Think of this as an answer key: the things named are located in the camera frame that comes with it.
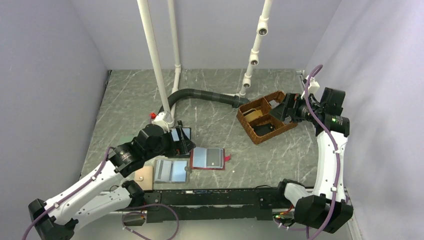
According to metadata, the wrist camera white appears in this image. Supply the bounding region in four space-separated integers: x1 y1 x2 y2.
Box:
304 77 320 97
150 111 175 132

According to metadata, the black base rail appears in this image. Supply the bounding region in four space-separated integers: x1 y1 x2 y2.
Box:
123 186 291 223

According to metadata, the red card holder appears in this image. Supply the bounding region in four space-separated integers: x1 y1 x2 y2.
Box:
190 147 232 170

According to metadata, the purple cable base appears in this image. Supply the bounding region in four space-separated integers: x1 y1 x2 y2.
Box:
121 203 180 240
272 206 319 240

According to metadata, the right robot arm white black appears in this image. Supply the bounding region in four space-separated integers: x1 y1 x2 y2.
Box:
270 87 354 234

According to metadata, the black corrugated hose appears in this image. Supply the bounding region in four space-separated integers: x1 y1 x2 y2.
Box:
158 88 251 115

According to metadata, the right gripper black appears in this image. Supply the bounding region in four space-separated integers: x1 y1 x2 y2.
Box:
269 92 323 123

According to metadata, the dark grey credit card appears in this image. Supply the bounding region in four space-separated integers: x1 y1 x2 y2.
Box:
205 148 224 169

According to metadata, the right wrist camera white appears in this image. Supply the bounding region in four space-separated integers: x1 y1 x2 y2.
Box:
304 77 320 97

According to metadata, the grey card holder open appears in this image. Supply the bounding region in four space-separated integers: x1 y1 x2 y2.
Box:
153 159 190 184

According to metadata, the white pipe rear left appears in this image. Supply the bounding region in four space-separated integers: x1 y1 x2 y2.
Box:
167 0 182 93

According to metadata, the white pipe with lights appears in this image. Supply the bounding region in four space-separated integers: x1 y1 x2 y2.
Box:
238 0 273 97

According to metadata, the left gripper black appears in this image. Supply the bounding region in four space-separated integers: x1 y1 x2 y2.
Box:
144 125 196 161

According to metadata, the dark card in basket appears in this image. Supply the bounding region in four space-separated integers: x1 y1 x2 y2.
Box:
252 123 276 137

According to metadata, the brown wicker basket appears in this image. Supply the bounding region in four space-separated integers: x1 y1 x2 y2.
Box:
236 90 298 145

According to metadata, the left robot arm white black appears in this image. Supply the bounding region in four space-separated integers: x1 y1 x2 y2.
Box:
22 124 196 240

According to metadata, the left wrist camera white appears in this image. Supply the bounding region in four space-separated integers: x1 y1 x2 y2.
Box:
150 111 175 132

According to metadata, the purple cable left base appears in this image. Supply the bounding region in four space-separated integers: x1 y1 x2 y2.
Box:
121 203 180 240

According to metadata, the yellow card in basket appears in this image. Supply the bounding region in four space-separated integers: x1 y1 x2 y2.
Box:
243 108 263 123

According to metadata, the white pipe front left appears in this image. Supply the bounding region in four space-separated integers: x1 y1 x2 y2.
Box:
137 0 171 112

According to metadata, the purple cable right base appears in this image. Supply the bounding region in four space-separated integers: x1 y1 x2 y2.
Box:
272 206 319 240

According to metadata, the black card holder open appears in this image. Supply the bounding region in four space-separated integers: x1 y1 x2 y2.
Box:
170 127 192 142

